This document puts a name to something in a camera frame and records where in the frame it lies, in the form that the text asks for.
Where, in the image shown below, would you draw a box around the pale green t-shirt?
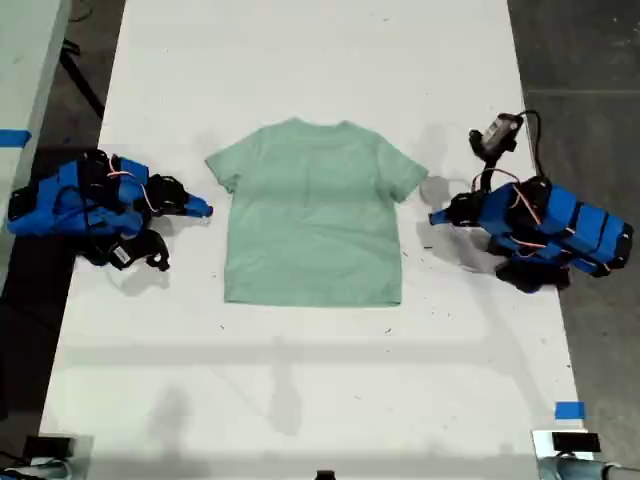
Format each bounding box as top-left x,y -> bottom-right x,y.
203,116 -> 430,308

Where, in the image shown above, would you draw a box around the black tripod leg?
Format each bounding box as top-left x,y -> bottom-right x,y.
58,41 -> 107,121

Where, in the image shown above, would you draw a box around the long blue tape strip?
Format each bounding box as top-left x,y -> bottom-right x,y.
0,128 -> 33,148

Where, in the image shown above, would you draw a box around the white side table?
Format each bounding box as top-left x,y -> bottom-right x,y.
0,0 -> 72,296

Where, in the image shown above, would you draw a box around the square blue tape piece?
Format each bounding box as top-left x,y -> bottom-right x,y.
554,400 -> 587,421

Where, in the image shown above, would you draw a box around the shiny metal plate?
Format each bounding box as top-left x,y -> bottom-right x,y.
37,433 -> 95,480
530,428 -> 610,480

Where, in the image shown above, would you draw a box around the small black box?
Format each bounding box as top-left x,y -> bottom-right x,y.
23,435 -> 76,458
551,431 -> 602,454

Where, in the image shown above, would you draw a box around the grey metal tube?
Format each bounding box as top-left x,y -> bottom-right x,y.
539,457 -> 640,480

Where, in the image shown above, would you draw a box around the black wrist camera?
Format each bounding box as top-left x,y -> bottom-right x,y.
468,112 -> 527,164
106,232 -> 172,273

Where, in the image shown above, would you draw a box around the black camera cable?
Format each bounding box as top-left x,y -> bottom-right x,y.
517,108 -> 550,181

